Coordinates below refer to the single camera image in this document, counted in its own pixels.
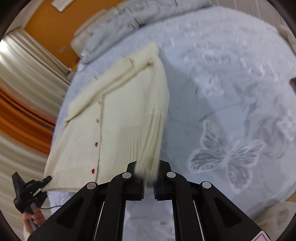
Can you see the grey crumpled duvet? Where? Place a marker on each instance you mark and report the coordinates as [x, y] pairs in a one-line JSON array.
[[129, 18]]

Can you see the beige cloth on bed edge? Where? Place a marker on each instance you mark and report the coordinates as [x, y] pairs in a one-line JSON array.
[[275, 219]]

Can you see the cream sheer curtain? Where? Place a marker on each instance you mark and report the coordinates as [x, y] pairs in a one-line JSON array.
[[36, 78]]

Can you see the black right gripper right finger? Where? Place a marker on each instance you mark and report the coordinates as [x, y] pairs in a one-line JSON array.
[[201, 211]]

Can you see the left hand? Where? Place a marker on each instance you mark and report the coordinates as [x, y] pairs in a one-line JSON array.
[[37, 218]]

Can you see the framed wall painting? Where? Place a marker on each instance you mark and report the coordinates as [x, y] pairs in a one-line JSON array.
[[61, 5]]

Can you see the yellow items on nightstand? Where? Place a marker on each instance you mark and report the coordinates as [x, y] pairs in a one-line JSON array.
[[73, 67]]

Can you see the orange curtain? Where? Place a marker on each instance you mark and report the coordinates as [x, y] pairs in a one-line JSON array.
[[25, 125]]

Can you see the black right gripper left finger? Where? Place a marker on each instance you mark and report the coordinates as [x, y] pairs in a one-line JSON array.
[[95, 212]]

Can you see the cream knit cardigan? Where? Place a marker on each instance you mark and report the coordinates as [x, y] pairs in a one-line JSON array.
[[117, 119]]

